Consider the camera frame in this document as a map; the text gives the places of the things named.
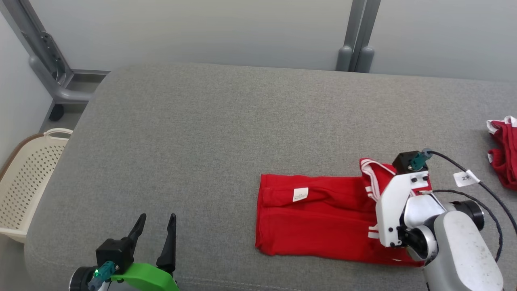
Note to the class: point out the red shorts white stripe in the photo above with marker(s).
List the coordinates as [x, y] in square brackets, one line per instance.
[507, 157]

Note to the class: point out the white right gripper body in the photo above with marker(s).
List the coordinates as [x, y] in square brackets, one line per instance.
[394, 202]

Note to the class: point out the black caster wheel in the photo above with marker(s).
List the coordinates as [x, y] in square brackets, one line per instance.
[56, 113]

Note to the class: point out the cream perforated laundry basket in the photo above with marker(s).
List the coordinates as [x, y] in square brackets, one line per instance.
[24, 182]

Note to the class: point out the grey metal partition frame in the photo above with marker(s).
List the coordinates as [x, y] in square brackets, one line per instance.
[60, 93]

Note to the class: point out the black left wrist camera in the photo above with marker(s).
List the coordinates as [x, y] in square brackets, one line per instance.
[115, 250]

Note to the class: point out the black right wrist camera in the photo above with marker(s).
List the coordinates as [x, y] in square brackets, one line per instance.
[404, 161]

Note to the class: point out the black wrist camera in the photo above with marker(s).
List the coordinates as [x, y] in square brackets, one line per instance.
[115, 250]
[404, 161]

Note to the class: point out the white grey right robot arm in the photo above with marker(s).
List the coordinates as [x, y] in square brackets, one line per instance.
[464, 250]

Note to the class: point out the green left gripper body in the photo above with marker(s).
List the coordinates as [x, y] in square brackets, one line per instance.
[145, 279]

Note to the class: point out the red Bulls jersey white sleeves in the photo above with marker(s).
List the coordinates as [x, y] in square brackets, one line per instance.
[315, 222]

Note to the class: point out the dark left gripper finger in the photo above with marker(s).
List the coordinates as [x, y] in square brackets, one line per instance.
[167, 246]
[137, 230]

